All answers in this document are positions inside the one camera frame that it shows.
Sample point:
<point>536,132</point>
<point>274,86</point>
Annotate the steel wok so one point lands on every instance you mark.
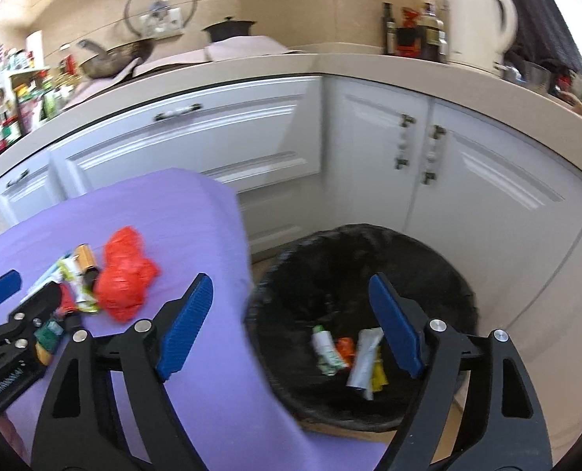
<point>119,59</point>

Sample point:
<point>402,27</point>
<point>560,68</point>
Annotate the trash bin with black bag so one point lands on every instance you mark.
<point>418,304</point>

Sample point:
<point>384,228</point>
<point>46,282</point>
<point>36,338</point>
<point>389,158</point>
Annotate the white cloth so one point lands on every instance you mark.
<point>249,46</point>
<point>109,83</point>

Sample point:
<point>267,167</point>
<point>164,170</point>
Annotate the white lid holder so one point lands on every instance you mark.
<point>161,20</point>

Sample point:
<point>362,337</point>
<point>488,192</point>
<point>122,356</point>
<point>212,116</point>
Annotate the gold black battery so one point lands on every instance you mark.
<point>85,260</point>

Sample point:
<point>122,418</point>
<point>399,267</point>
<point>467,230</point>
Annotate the yellow snack wrapper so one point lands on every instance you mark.
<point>379,375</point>

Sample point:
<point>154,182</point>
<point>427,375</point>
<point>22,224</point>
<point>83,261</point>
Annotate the narrow white cabinet door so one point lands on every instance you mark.
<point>364,167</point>

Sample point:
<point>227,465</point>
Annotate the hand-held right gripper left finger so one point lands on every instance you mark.
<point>185,328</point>

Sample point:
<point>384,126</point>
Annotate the spice rack with bottles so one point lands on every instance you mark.
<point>21,108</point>

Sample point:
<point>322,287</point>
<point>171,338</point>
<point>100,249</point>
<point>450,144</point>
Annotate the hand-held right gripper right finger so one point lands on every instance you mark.
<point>398,328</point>

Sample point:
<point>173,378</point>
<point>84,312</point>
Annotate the large orange plastic bag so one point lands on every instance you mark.
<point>124,274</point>

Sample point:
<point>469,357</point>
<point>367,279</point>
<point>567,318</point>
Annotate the green packet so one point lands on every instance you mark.
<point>50,336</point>

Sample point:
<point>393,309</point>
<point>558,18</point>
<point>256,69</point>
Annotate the small white drawer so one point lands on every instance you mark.
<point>21,196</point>

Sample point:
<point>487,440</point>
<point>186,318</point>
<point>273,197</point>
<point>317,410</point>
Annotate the white electric kettle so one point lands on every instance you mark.
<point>475,24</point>

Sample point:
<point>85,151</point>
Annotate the small orange plastic bag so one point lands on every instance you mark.
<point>345,349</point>

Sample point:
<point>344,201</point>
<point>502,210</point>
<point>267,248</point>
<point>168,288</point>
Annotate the dark curtain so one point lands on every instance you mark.
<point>531,5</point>

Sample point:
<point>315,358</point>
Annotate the glass cup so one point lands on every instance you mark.
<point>536,76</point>

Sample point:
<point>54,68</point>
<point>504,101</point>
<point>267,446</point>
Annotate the purple tablecloth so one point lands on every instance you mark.
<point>173,235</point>

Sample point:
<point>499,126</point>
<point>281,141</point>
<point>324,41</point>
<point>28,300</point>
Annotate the paper towel roll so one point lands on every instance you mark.
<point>34,49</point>

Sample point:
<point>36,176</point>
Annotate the soy sauce bottle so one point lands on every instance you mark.
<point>430,34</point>

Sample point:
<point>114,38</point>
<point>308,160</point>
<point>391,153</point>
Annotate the plain white tube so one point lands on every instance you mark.
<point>364,363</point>

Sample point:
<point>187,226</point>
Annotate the green snack wrapper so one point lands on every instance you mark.
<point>80,287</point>

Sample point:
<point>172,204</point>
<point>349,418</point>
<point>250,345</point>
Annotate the black pot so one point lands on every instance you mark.
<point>229,29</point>

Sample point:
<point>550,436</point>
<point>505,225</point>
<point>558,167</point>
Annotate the white spice rack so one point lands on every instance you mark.
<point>26,73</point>

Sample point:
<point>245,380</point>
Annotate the wide white drawer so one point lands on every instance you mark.
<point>188,137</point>

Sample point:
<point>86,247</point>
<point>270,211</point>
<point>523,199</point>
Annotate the dark olive oil bottle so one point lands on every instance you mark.
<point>390,29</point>

